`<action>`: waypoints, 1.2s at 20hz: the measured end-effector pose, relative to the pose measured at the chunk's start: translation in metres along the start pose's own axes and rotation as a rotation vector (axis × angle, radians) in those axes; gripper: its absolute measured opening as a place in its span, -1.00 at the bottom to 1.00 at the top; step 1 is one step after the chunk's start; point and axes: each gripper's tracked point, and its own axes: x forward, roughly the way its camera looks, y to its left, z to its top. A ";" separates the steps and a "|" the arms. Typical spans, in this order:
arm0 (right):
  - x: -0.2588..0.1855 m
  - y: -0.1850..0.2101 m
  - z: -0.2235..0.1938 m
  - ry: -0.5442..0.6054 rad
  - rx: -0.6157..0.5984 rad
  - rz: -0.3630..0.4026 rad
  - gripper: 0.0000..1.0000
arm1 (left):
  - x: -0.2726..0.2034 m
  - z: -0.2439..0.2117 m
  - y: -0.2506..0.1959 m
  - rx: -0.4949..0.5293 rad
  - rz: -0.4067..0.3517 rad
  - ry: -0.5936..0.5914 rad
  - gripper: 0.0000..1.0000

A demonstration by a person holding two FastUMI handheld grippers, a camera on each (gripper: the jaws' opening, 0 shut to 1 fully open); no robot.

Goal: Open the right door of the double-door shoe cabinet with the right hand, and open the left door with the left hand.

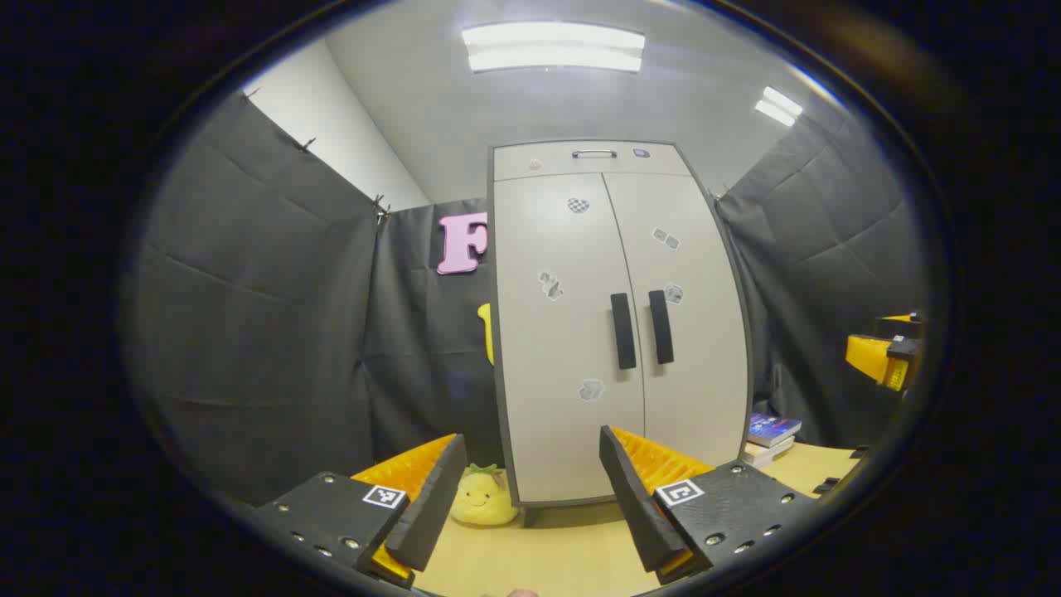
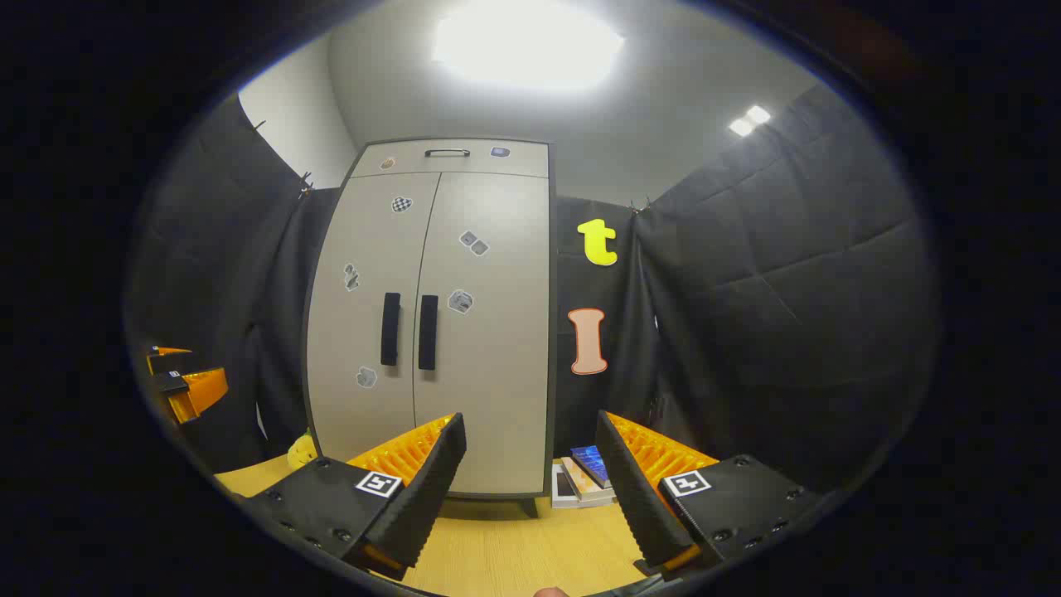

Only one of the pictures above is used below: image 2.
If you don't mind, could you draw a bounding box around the black backdrop cloth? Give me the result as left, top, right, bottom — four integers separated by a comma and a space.
124, 83, 942, 498

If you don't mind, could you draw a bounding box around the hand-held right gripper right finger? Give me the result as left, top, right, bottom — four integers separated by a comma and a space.
595, 410, 826, 581

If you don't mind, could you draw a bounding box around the small ceiling light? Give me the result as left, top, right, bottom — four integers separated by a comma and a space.
728, 104, 773, 138

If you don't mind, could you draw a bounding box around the beige book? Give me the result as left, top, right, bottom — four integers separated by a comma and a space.
562, 456, 618, 503

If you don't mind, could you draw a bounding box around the grey cabinet door checkered sticker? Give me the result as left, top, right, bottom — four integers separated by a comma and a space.
305, 172, 442, 465

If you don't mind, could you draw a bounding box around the grey double-door shoe cabinet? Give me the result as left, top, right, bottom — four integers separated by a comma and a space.
303, 137, 558, 519

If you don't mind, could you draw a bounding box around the yellow toy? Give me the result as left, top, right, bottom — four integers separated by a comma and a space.
288, 430, 321, 472

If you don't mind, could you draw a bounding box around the grey cabinet drawer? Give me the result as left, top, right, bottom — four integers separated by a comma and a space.
348, 139, 550, 179

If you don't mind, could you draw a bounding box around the grey cabinet door box sticker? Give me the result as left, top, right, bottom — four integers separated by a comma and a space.
412, 170, 551, 498

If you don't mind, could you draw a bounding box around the large ceiling light panel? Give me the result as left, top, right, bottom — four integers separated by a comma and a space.
431, 0, 627, 92

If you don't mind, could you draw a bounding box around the white book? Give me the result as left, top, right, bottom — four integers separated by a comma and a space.
552, 463, 616, 509

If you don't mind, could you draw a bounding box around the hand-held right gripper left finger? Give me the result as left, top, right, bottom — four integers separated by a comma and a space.
235, 412, 468, 581

